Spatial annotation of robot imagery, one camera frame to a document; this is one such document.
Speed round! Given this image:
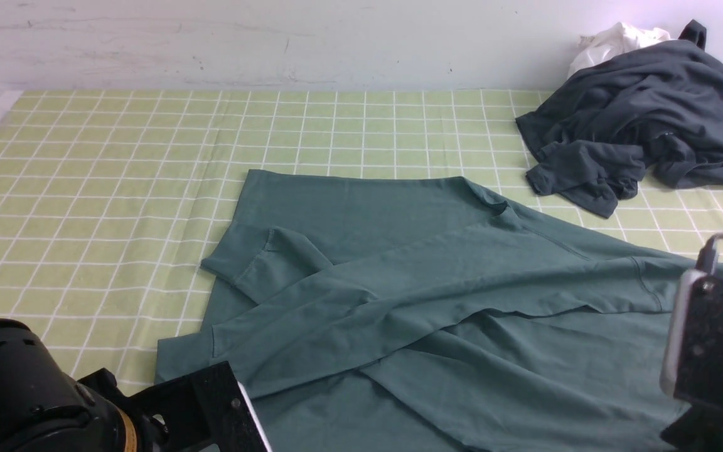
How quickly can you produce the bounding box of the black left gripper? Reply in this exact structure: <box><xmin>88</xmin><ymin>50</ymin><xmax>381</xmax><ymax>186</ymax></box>
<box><xmin>78</xmin><ymin>363</ymin><xmax>262</xmax><ymax>451</ymax></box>

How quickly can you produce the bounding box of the green long-sleeved shirt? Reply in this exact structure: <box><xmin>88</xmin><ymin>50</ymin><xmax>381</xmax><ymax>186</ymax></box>
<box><xmin>156</xmin><ymin>169</ymin><xmax>694</xmax><ymax>451</ymax></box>

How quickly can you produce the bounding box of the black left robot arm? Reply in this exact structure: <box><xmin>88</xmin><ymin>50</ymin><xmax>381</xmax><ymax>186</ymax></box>
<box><xmin>0</xmin><ymin>318</ymin><xmax>272</xmax><ymax>451</ymax></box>

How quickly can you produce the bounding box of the green checked tablecloth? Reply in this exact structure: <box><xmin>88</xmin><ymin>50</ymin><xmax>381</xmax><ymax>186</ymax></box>
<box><xmin>0</xmin><ymin>90</ymin><xmax>723</xmax><ymax>393</ymax></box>

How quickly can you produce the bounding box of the dark grey crumpled garment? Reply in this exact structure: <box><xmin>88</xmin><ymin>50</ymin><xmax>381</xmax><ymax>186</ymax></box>
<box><xmin>516</xmin><ymin>20</ymin><xmax>723</xmax><ymax>218</ymax></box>

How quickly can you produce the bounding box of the white crumpled garment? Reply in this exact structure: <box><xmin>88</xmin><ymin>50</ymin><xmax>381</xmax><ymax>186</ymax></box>
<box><xmin>567</xmin><ymin>22</ymin><xmax>672</xmax><ymax>77</ymax></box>

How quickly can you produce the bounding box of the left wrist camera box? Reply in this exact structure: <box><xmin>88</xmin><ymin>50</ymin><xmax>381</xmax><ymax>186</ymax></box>
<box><xmin>237</xmin><ymin>382</ymin><xmax>272</xmax><ymax>451</ymax></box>

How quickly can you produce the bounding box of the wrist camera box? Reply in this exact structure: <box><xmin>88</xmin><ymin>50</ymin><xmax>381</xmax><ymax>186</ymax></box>
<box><xmin>237</xmin><ymin>382</ymin><xmax>272</xmax><ymax>451</ymax></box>
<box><xmin>660</xmin><ymin>269</ymin><xmax>707</xmax><ymax>398</ymax></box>

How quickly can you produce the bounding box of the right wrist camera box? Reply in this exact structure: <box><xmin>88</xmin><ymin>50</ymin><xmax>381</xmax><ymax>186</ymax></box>
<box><xmin>660</xmin><ymin>269</ymin><xmax>707</xmax><ymax>398</ymax></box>

